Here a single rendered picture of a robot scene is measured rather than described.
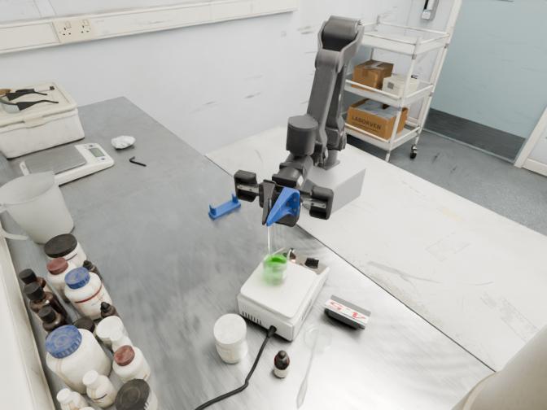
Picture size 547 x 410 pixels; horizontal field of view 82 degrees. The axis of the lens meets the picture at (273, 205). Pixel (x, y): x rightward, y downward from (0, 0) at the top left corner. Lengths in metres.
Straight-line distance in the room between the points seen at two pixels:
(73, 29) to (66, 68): 0.19
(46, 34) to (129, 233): 1.05
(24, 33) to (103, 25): 0.31
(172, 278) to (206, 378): 0.25
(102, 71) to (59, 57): 0.18
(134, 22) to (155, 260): 1.27
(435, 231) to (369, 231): 0.19
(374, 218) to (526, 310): 0.39
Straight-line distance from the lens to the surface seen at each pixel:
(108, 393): 0.67
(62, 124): 1.49
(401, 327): 0.75
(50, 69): 1.83
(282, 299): 0.63
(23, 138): 1.50
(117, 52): 1.88
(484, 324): 0.83
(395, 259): 0.87
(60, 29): 1.75
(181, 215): 0.97
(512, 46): 3.36
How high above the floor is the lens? 1.51
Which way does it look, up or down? 40 degrees down
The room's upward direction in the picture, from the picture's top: straight up
